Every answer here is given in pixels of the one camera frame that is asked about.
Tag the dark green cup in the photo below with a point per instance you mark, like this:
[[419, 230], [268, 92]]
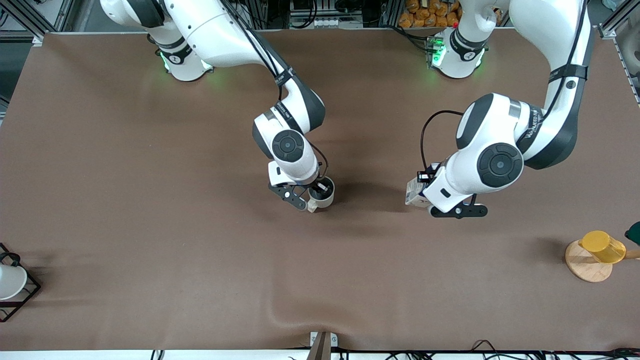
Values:
[[635, 234]]

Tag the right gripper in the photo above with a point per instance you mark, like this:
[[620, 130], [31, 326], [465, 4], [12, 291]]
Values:
[[320, 189]]

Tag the metal table clamp bracket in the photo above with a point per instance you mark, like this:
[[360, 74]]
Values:
[[314, 340]]

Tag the wooden mug tree stand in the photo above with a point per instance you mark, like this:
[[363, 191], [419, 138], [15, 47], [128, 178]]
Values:
[[587, 270]]

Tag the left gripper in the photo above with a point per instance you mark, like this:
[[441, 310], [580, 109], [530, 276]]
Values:
[[428, 176]]

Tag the pile of orange buns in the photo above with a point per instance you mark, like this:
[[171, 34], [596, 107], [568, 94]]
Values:
[[425, 15]]

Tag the aluminium frame profile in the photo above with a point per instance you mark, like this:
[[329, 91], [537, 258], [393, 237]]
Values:
[[25, 17], [620, 17]]

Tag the blue milk carton green cap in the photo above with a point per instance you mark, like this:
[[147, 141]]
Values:
[[414, 192]]

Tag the grey camera stand pole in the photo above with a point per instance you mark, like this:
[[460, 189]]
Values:
[[320, 350]]

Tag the white empty power strip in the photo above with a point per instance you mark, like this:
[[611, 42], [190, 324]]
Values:
[[330, 22]]

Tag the yellow plastic cup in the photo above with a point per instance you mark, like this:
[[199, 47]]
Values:
[[602, 247]]

